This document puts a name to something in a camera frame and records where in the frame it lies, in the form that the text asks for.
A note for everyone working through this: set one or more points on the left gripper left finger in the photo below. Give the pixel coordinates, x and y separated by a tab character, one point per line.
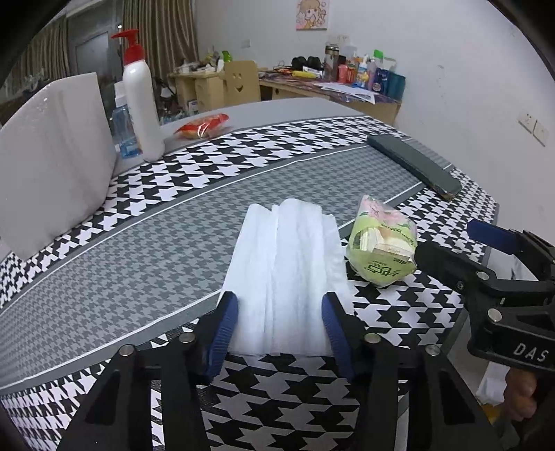
215	332

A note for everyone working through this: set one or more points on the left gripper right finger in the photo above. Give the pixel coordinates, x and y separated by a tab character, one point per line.
345	333

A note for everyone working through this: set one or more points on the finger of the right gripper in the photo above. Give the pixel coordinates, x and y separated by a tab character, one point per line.
453	270
495	237

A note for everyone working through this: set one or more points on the green pink tissue packet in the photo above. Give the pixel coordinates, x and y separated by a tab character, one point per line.
382	244

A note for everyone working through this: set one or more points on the white tissue stack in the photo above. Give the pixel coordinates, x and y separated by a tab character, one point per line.
285	260

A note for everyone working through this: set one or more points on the person's right hand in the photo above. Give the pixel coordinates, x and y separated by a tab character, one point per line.
518	394

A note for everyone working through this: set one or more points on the black smartphone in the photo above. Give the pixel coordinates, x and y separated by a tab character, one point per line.
424	169

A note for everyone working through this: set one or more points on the houndstooth table cloth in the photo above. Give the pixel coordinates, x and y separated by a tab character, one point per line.
154	257

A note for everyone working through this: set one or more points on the dark blue box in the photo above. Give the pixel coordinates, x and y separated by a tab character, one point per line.
390	84

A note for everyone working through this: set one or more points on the white printed paper sheet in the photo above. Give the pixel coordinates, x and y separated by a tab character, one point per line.
360	94

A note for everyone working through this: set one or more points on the red orange snack packet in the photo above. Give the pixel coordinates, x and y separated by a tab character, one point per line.
201	128

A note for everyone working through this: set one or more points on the blue spray bottle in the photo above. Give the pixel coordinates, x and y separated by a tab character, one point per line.
123	125

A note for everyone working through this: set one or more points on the white styrofoam box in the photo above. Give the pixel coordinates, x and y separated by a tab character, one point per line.
57	160

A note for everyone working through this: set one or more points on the wooden smiley face chair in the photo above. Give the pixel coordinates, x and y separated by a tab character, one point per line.
241	82

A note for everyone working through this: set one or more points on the near cluttered wooden desk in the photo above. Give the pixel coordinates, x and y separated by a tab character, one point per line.
277	87

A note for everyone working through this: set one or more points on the white red pump bottle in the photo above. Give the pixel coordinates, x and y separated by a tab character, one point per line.
137	82

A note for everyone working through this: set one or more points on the brown right curtain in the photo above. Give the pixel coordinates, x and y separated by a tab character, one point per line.
166	30

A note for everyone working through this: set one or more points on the brown curtain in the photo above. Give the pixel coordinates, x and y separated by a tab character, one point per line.
166	30
47	55

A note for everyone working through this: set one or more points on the glass balcony door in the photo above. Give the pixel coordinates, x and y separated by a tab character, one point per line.
90	44

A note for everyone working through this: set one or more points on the brown left curtain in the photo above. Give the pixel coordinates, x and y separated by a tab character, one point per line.
47	55

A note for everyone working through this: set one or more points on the anime girl wall poster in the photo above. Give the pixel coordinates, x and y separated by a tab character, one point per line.
312	14

